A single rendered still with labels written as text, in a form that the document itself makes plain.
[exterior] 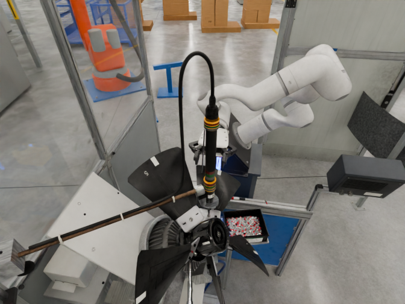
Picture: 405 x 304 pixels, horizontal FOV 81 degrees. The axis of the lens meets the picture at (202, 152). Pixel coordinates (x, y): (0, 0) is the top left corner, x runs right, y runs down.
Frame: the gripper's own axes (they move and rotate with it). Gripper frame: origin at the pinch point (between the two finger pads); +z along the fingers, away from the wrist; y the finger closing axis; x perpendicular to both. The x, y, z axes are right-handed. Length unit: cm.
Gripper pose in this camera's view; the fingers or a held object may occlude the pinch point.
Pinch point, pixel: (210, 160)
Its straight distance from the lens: 75.4
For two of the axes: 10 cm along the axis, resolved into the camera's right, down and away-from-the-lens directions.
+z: -1.7, 6.4, -7.5
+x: 0.0, -7.6, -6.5
